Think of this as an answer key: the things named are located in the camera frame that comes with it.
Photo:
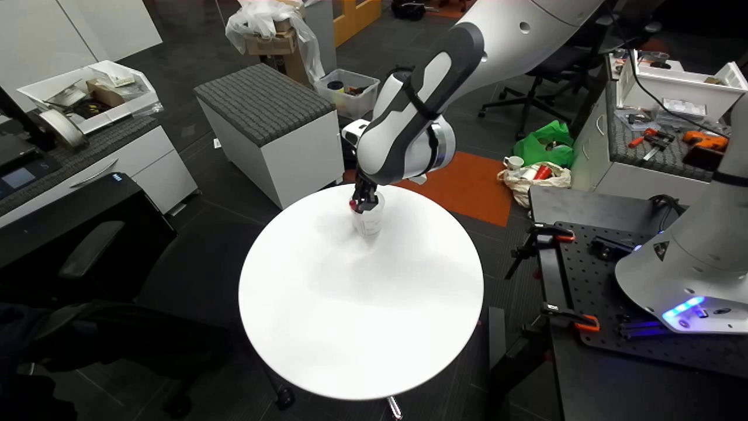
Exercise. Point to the white cabinet with grey cushion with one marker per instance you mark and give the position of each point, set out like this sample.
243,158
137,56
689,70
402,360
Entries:
272,140

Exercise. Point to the black swivel office chair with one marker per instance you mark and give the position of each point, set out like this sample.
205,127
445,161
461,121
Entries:
544,83

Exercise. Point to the white tool cart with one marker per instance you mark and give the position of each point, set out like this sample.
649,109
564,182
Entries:
622,176

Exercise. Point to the white plastic bag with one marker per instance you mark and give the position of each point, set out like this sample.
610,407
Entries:
253,23

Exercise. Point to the green bag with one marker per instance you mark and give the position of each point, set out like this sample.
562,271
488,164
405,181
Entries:
546,144

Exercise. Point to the white open box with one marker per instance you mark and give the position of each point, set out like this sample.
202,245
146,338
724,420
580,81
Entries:
679,84

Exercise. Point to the brown cardboard box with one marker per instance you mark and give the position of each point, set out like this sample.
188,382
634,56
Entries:
274,45

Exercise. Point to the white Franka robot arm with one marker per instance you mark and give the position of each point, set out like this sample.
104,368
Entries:
412,132

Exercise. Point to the orange black clamp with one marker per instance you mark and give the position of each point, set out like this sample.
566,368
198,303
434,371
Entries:
580,319
544,235

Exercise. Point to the clear plastic storage bin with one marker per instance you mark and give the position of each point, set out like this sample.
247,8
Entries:
345,91

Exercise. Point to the white tape roll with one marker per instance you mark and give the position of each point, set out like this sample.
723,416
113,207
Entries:
61,127

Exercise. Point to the black office chair with armrests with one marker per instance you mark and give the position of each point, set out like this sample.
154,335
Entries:
188,284

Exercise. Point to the black bag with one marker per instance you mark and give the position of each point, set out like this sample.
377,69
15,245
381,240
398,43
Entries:
349,161

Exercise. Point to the orange power tool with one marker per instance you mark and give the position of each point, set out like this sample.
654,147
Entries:
707,140

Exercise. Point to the black perforated mounting table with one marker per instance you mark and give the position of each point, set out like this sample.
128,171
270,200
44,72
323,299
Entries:
592,366

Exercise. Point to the white tray with clutter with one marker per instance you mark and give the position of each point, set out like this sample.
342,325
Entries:
93,95

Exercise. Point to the orange floor mat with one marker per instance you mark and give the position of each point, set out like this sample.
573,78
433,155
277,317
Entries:
467,188

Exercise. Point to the white bag with red items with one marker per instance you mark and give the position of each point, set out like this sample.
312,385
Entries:
538,179

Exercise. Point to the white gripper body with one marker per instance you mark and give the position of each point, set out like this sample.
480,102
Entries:
356,136

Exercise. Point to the white drawer cabinet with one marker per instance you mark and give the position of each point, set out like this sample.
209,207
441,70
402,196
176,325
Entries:
153,171

